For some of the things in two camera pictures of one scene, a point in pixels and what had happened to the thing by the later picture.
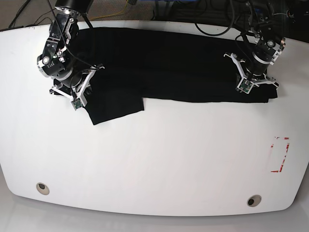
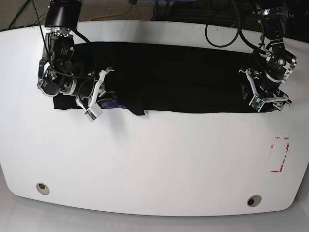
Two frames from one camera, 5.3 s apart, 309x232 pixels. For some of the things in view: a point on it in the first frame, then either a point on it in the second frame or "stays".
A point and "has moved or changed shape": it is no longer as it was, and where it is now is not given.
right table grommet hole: x=254 y=200 stays
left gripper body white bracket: x=79 y=94 → x=93 y=111
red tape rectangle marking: x=287 y=149 stays
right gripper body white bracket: x=245 y=84 → x=258 y=102
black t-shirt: x=119 y=67 has moved or changed shape
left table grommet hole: x=42 y=188 stays
